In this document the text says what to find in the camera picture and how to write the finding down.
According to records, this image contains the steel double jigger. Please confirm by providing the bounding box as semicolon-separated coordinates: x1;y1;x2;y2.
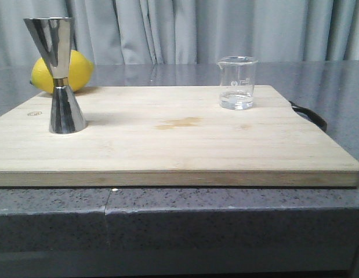
23;17;86;134

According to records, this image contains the wooden cutting board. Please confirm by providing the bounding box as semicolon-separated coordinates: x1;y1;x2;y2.
0;85;359;187

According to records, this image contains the black cutting board handle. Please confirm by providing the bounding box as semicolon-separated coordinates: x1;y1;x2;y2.
289;101;327;132

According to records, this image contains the yellow lemon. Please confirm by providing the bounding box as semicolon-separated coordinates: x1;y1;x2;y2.
30;50;94;94

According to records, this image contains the grey curtain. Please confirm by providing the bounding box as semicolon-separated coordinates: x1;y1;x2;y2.
0;1;359;67

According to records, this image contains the glass beaker with clear liquid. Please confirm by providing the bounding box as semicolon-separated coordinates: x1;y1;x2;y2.
217;56;258;110

